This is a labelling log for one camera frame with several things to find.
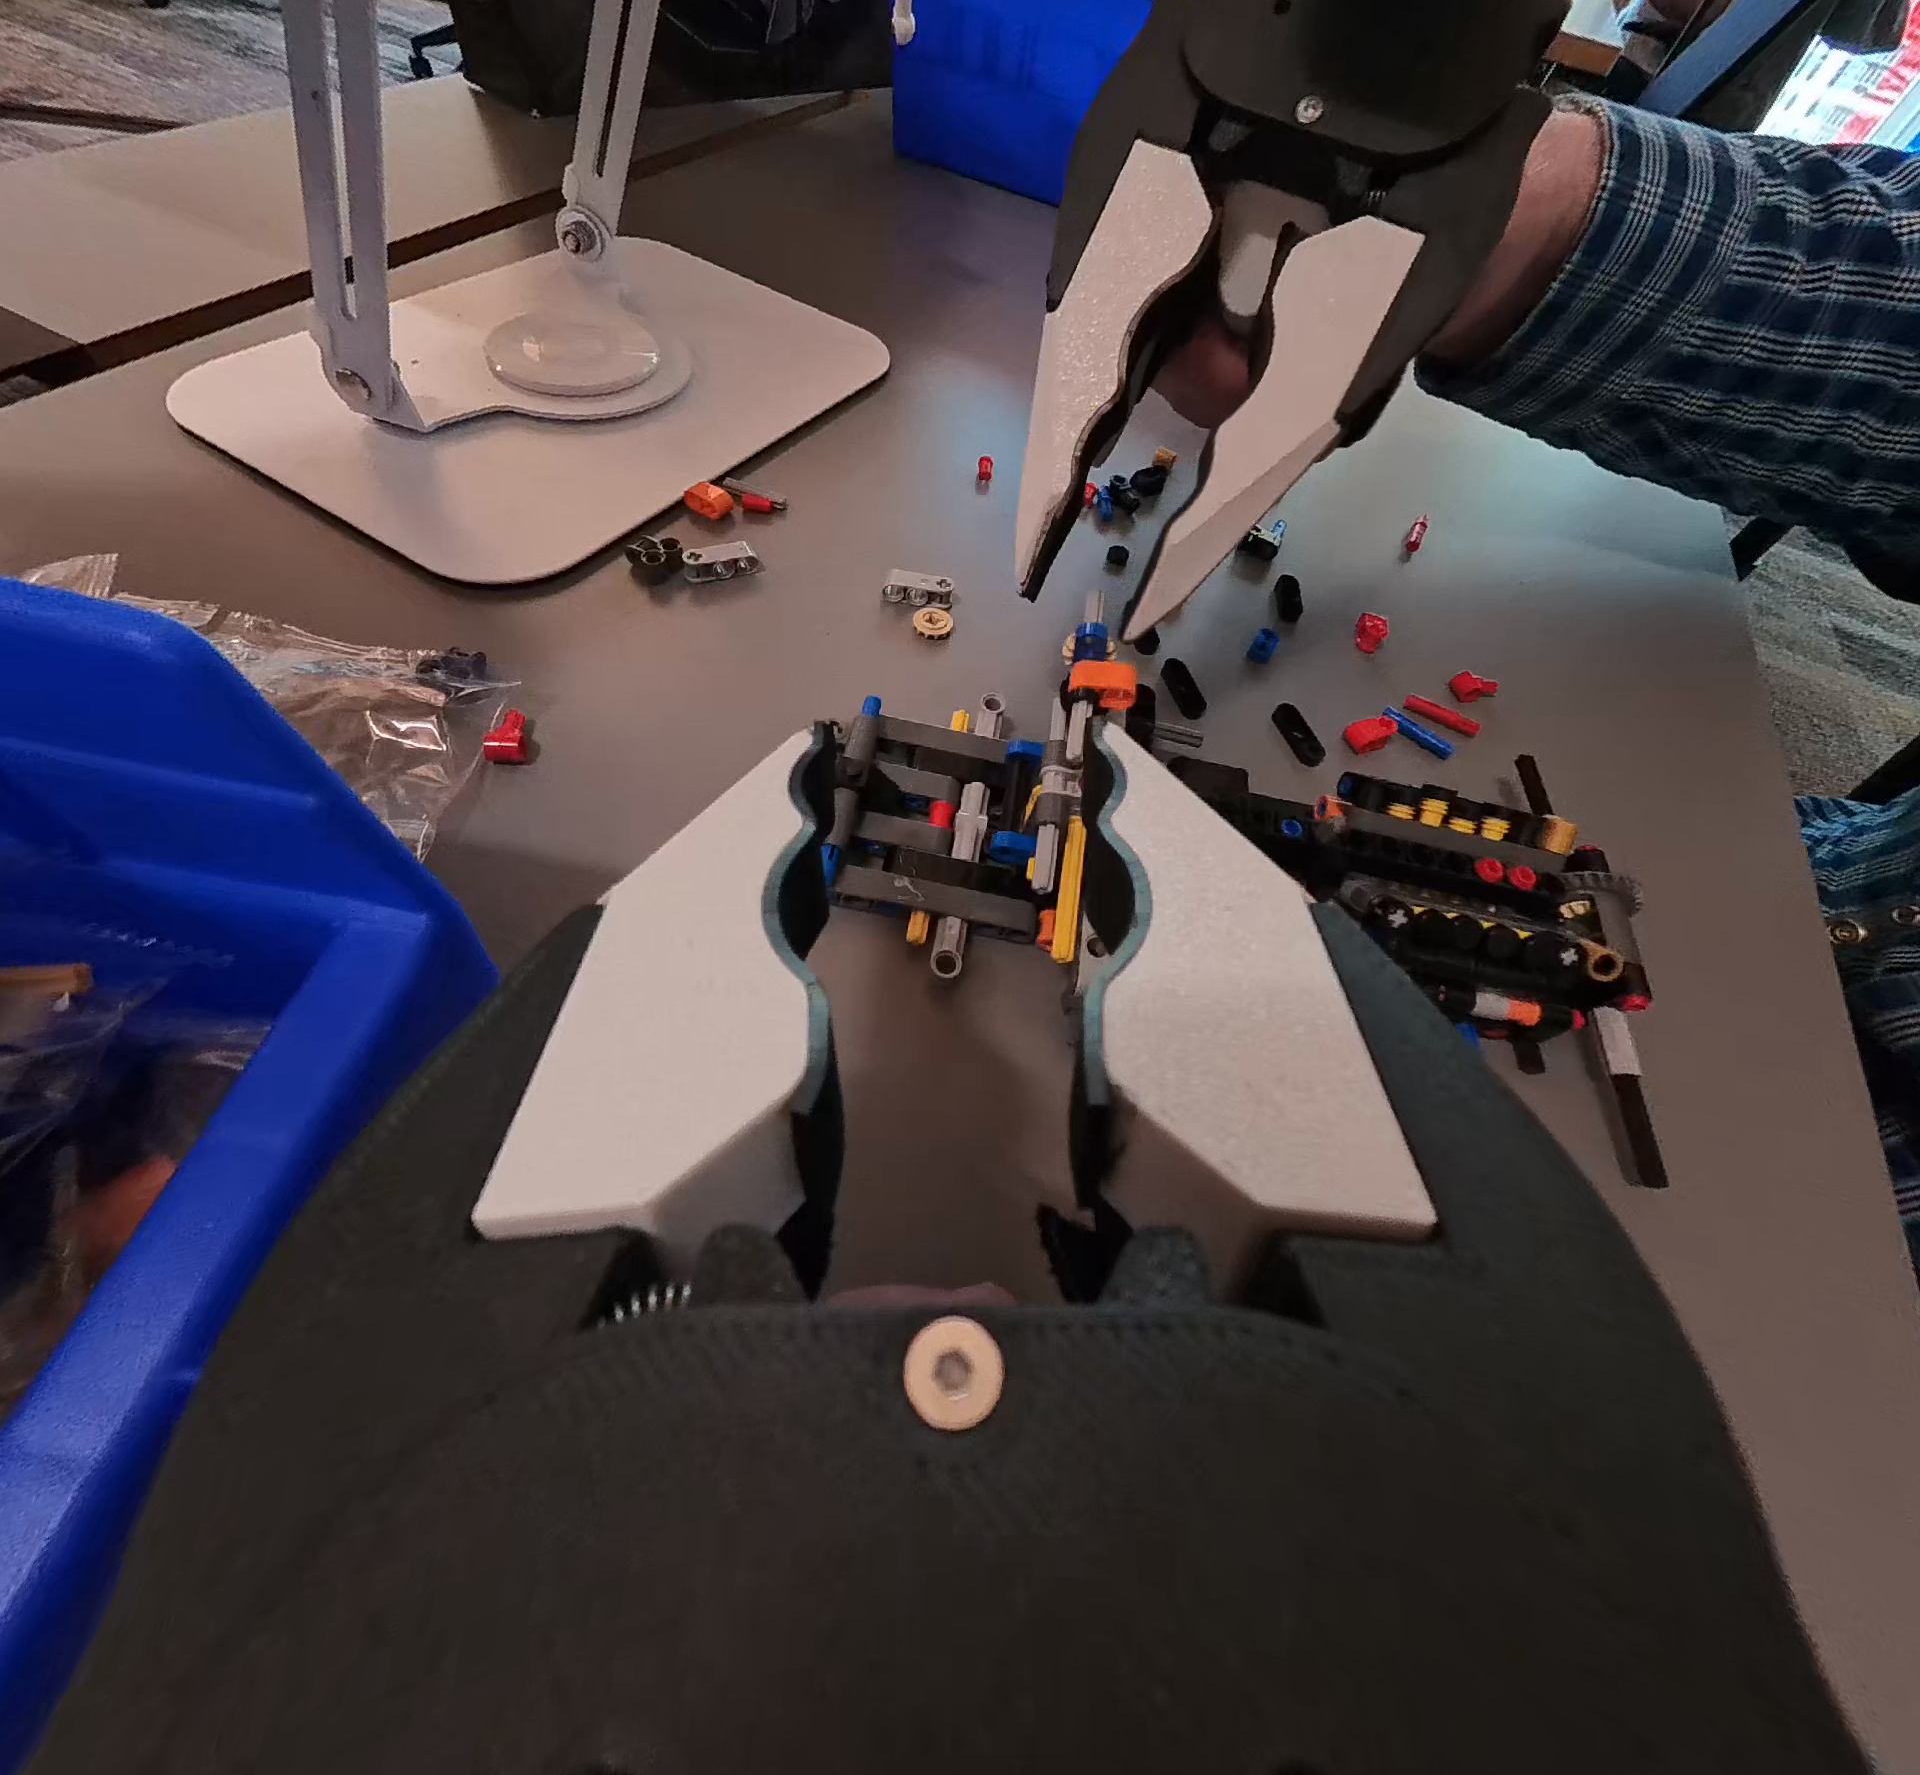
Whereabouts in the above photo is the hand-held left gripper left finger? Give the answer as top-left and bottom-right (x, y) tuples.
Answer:
(468, 723), (845, 1301)

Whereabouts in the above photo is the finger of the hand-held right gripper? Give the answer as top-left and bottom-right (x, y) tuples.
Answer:
(1121, 216), (1428, 646)
(1014, 138), (1221, 603)

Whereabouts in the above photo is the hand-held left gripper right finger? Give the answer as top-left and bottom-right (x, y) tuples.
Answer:
(1066, 727), (1441, 1274)

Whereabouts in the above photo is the lego vehicle chassis model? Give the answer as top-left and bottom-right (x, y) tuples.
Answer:
(817, 597), (1671, 1192)

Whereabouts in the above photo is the person's right forearm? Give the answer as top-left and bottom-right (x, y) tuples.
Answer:
(1416, 103), (1920, 599)

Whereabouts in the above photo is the pile of bagged lego parts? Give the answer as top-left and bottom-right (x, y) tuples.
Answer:
(0, 957), (277, 1373)

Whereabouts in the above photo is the person's right hand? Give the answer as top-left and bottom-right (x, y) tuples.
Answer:
(1168, 103), (1608, 427)

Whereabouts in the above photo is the plain blue plastic bin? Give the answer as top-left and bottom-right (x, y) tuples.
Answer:
(881, 0), (1211, 212)

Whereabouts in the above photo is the clear plastic parts bag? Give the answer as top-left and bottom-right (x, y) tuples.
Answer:
(0, 553), (518, 863)

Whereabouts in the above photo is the blue bin with white tag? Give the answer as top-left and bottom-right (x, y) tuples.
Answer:
(0, 575), (501, 1566)

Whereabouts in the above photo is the white folding stand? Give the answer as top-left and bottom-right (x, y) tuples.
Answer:
(166, 0), (893, 587)

